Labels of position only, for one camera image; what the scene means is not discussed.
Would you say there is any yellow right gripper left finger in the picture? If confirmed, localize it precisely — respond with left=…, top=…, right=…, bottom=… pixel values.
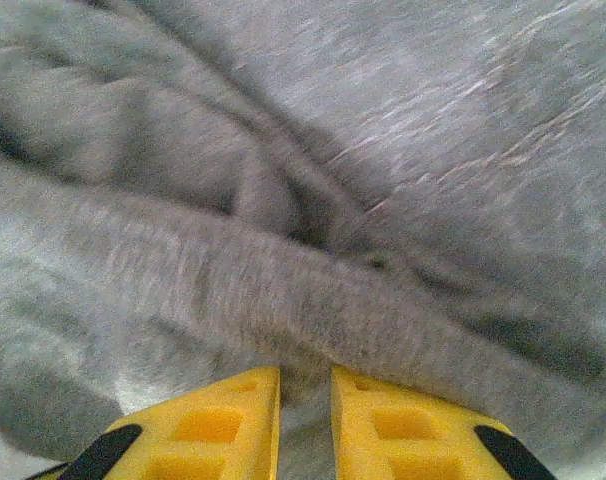
left=25, top=365, right=283, bottom=480

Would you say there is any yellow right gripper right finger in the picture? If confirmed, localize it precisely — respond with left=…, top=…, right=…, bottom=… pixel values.
left=331, top=365, right=559, bottom=480

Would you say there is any grey garment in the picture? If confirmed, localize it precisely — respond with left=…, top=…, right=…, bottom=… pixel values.
left=0, top=0, right=606, bottom=480

